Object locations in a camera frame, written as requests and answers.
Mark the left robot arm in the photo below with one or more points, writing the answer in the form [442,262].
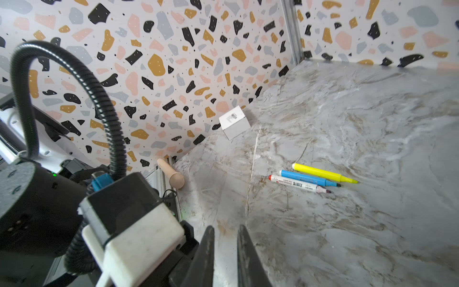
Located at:
[39,207]

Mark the yellow highlighter pen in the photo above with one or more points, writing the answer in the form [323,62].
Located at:
[322,173]

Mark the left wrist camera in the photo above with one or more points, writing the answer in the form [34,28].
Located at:
[130,230]

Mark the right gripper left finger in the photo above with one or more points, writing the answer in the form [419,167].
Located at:
[200,272]

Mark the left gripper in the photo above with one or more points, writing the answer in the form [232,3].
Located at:
[172,271]

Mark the white small box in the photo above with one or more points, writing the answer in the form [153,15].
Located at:
[234,123]

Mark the blue highlighter pen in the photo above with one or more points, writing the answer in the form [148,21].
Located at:
[308,179]

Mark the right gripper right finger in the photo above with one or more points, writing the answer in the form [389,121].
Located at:
[250,271]

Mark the white red-tipped marker pen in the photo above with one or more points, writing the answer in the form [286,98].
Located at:
[313,188]

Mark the wooden stick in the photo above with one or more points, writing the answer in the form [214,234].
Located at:
[175,178]

